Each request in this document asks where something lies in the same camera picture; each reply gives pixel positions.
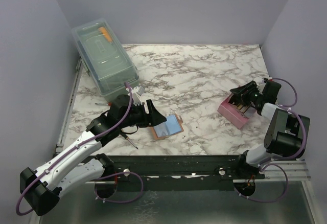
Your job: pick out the yellow black handled screwdriver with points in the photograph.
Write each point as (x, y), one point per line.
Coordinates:
(125, 136)

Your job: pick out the pink plastic card tray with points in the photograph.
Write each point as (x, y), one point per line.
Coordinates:
(233, 116)

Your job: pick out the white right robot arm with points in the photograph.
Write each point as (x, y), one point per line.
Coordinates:
(287, 134)

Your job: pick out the grey credit card stack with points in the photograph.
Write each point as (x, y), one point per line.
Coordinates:
(240, 106)

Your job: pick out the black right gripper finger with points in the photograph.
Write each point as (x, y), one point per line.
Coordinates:
(246, 100)
(242, 90)

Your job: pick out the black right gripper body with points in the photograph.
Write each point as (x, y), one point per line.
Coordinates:
(259, 97)

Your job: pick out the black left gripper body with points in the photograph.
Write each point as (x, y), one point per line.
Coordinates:
(138, 116)

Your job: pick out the orange tool inside box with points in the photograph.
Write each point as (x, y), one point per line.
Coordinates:
(106, 34)

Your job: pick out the clear green plastic storage box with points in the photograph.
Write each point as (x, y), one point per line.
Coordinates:
(107, 63)

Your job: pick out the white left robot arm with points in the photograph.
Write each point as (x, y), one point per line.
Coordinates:
(43, 187)

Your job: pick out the blue red handled screwdriver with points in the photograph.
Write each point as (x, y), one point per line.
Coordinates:
(103, 104)

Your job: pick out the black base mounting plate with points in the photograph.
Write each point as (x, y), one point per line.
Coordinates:
(135, 167)

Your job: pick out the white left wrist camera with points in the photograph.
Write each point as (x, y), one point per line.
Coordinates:
(136, 94)

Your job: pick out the tan leather card holder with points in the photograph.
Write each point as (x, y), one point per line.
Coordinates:
(172, 126)

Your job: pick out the aluminium front rail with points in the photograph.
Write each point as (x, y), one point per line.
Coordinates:
(277, 171)

